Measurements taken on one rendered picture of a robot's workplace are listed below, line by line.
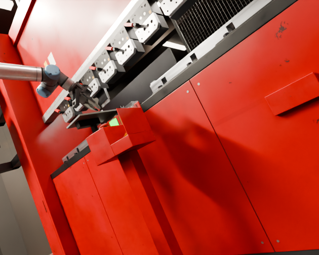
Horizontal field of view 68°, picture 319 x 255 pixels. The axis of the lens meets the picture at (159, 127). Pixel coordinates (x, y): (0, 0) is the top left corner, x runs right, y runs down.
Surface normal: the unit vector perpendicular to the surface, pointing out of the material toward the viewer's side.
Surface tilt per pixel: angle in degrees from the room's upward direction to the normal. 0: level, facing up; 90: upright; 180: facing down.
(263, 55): 90
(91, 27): 90
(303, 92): 90
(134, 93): 90
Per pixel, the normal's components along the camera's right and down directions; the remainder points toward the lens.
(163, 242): -0.50, 0.09
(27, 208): 0.69, -0.42
